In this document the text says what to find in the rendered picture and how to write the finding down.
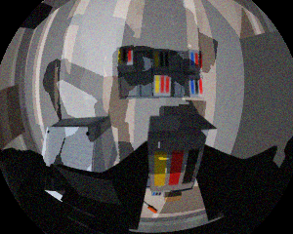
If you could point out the orange screwdriver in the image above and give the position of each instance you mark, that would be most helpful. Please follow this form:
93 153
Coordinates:
152 209

